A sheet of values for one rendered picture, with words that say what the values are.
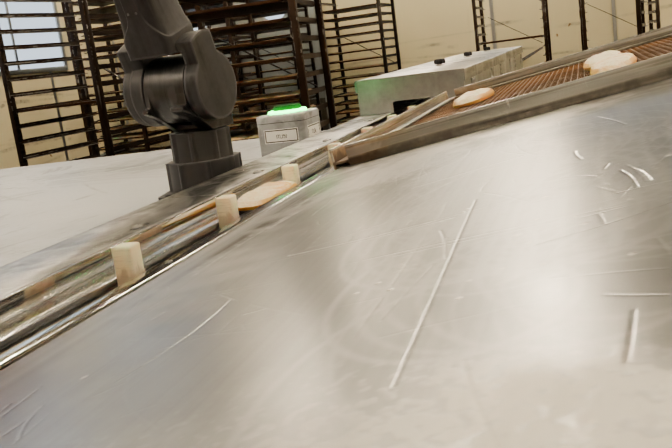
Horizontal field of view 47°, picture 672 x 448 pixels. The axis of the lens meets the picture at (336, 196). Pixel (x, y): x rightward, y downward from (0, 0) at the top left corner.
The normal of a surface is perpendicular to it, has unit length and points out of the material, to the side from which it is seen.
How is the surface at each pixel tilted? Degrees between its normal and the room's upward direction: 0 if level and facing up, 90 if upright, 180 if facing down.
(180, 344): 10
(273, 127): 90
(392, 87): 90
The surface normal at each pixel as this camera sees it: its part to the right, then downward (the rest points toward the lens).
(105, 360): -0.29, -0.95
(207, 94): 0.90, -0.04
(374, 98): -0.30, 0.21
